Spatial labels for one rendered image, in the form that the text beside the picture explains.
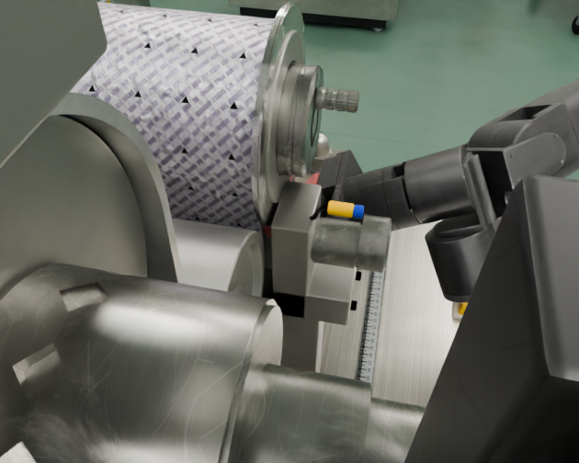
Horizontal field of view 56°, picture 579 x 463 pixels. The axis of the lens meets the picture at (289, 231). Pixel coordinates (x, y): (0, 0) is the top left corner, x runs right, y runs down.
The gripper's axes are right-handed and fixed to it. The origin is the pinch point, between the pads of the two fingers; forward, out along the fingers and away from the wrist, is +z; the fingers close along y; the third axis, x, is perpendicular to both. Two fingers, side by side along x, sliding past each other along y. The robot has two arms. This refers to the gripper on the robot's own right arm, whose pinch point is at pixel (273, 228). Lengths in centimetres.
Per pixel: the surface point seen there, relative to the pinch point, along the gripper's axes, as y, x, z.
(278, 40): -7.9, 19.7, -14.0
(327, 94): -6.7, 14.9, -14.6
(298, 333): -11.4, -2.7, -3.9
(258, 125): -12.5, 17.4, -12.5
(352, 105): -7.0, 13.7, -15.8
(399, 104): 194, -101, 39
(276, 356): -29.0, 18.9, -18.8
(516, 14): 306, -132, -17
